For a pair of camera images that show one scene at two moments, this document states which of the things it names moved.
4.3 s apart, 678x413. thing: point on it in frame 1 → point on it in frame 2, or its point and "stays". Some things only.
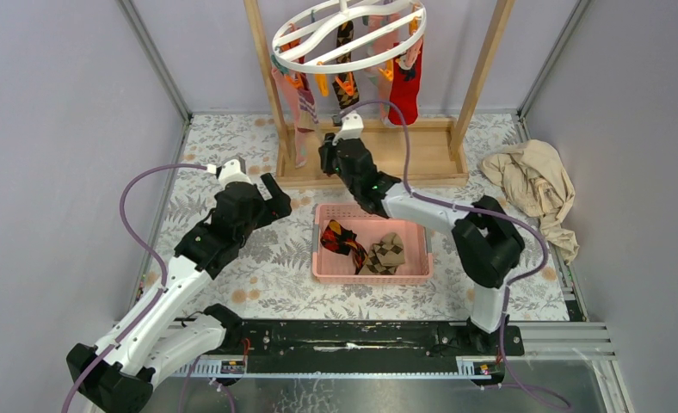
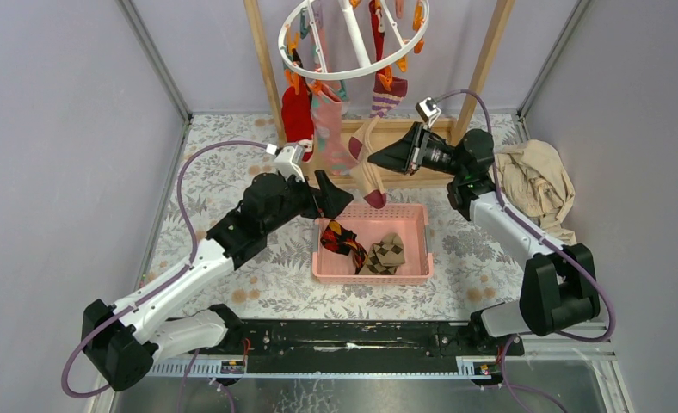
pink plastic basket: (351, 245) stays
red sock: (405, 90) → (298, 117)
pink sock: (290, 95) → (328, 120)
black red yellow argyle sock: (344, 242) stays
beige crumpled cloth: (531, 174) stays
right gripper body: (331, 165) → (430, 155)
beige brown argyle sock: (385, 256) stays
